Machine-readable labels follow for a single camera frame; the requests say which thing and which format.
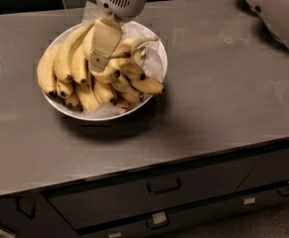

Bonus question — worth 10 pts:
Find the green stemmed right banana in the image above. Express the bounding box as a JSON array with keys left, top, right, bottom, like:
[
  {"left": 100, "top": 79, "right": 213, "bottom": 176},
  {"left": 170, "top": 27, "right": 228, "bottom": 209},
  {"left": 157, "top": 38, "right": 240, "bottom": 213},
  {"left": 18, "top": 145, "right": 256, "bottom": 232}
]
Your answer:
[{"left": 111, "top": 36, "right": 159, "bottom": 59}]

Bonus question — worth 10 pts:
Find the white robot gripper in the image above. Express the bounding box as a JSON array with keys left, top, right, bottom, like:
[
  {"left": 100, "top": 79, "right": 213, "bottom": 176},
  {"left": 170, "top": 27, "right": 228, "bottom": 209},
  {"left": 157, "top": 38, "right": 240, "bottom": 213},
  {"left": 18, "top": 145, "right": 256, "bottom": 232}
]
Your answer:
[{"left": 88, "top": 0, "right": 147, "bottom": 72}]

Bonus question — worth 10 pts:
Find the upper middle drawer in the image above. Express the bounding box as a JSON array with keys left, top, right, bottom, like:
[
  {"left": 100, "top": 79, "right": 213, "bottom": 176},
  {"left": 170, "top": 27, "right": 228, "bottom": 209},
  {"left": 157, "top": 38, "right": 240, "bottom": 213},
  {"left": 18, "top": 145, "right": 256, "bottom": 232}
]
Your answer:
[{"left": 49, "top": 156, "right": 259, "bottom": 229}]

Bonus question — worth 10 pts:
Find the bottom centre yellow banana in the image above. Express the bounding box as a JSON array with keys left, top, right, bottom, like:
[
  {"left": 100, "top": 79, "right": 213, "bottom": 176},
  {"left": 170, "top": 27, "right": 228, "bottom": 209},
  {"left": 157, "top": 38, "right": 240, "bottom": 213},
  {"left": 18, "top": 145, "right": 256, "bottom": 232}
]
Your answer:
[{"left": 74, "top": 83, "right": 99, "bottom": 112}]

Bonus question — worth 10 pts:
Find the right upper drawer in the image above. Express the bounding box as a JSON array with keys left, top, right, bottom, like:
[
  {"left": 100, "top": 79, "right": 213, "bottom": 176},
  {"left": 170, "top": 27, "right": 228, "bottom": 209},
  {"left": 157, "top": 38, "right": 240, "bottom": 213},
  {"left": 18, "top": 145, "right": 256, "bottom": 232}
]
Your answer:
[{"left": 238, "top": 145, "right": 289, "bottom": 191}]

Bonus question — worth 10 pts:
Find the small lower left banana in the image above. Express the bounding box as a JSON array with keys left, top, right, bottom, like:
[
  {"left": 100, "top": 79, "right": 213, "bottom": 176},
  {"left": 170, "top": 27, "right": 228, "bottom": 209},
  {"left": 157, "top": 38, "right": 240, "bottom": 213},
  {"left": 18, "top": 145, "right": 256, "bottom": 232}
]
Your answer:
[{"left": 56, "top": 80, "right": 73, "bottom": 98}]

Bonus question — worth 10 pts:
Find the centre short yellow banana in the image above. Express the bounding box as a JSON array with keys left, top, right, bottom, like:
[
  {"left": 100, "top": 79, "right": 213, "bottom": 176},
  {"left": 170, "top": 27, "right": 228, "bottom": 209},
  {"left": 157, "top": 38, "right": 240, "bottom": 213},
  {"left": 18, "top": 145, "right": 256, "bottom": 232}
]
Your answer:
[{"left": 90, "top": 65, "right": 120, "bottom": 83}]

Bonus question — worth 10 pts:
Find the far left yellow banana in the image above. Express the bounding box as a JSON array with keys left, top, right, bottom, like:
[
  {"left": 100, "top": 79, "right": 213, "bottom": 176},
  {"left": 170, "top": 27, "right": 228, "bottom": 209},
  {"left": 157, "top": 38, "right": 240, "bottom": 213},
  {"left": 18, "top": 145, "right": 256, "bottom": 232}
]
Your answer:
[{"left": 37, "top": 44, "right": 60, "bottom": 96}]

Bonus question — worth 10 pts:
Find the left cabinet door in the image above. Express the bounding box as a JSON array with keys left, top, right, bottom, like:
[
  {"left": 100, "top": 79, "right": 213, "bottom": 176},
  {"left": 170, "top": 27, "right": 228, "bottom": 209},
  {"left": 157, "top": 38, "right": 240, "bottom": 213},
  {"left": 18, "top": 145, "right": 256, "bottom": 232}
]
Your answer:
[{"left": 0, "top": 193, "right": 79, "bottom": 238}]

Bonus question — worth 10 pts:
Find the right lower drawer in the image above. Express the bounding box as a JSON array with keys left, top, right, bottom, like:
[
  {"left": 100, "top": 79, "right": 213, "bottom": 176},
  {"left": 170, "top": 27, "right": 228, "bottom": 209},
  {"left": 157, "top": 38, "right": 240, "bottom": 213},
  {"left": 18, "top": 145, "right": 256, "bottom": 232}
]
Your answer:
[{"left": 216, "top": 180, "right": 289, "bottom": 219}]

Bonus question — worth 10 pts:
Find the drawer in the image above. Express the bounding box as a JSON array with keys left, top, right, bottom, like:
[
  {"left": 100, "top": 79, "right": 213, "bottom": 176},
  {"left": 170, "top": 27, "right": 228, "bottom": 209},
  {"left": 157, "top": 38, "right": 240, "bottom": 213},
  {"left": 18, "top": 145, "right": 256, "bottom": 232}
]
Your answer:
[
  {"left": 238, "top": 145, "right": 289, "bottom": 191},
  {"left": 49, "top": 156, "right": 259, "bottom": 229},
  {"left": 216, "top": 180, "right": 289, "bottom": 219},
  {"left": 81, "top": 201, "right": 224, "bottom": 238}
]

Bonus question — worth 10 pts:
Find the lower middle drawer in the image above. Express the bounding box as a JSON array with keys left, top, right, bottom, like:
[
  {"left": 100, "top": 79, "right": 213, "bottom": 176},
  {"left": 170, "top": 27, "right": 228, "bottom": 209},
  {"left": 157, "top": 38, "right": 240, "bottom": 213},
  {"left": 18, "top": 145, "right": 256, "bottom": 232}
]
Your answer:
[{"left": 81, "top": 201, "right": 224, "bottom": 238}]

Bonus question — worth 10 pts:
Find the right front yellow banana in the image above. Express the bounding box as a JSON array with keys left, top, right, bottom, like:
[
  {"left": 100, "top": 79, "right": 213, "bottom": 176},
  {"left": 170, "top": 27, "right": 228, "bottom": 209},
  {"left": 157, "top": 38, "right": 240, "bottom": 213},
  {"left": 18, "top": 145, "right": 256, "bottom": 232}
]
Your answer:
[{"left": 130, "top": 76, "right": 166, "bottom": 95}]

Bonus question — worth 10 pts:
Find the yellow banana beside long one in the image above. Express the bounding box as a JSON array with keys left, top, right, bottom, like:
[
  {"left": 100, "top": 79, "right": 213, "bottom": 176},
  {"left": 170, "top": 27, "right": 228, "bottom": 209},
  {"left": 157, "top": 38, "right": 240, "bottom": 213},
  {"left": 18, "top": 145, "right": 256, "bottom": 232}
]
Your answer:
[{"left": 71, "top": 45, "right": 87, "bottom": 84}]

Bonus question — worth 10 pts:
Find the white ceramic bowl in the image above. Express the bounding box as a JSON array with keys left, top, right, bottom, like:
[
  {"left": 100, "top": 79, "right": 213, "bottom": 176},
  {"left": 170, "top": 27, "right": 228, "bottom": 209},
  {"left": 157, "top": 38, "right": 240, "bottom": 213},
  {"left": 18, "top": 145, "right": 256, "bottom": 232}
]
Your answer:
[{"left": 44, "top": 22, "right": 168, "bottom": 122}]

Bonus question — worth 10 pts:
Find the long greenish yellow banana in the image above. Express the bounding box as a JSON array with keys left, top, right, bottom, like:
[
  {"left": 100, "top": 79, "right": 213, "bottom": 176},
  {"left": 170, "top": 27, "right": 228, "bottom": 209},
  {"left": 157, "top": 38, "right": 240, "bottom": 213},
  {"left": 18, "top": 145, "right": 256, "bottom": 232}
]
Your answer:
[{"left": 55, "top": 24, "right": 91, "bottom": 82}]

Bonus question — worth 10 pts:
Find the lower middle yellow banana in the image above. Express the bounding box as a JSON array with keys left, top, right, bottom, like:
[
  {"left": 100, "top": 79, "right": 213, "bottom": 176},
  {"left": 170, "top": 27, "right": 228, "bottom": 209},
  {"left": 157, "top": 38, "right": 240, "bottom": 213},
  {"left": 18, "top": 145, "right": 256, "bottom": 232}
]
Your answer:
[{"left": 93, "top": 79, "right": 117, "bottom": 104}]

